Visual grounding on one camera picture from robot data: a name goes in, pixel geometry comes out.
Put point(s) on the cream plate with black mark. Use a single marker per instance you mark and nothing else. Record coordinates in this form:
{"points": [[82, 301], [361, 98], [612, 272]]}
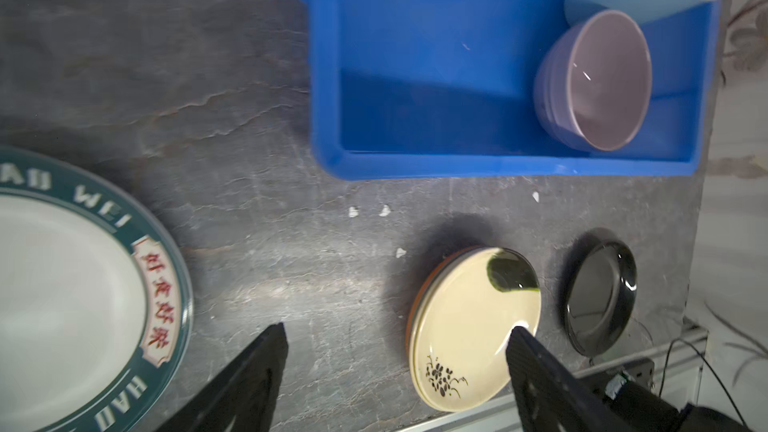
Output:
{"points": [[458, 356]]}

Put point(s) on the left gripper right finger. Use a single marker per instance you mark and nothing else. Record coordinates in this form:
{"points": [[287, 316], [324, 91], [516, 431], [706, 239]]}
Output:
{"points": [[547, 395]]}

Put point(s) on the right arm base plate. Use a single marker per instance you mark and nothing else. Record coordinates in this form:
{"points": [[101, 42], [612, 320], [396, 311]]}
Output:
{"points": [[607, 383]]}

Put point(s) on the green rimmed white plate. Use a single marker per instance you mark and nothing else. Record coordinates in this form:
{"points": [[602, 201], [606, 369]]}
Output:
{"points": [[96, 300]]}

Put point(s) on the blue plastic bin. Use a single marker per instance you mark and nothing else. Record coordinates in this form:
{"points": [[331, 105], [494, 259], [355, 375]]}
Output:
{"points": [[444, 88]]}

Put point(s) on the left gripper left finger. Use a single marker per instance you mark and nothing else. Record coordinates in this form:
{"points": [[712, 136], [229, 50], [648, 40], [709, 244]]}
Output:
{"points": [[243, 396]]}

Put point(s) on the purple ceramic bowl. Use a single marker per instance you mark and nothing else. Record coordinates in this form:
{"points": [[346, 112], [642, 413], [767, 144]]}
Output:
{"points": [[592, 90]]}

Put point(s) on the orange plate under cream plate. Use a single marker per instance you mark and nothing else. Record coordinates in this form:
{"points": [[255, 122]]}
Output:
{"points": [[420, 296]]}

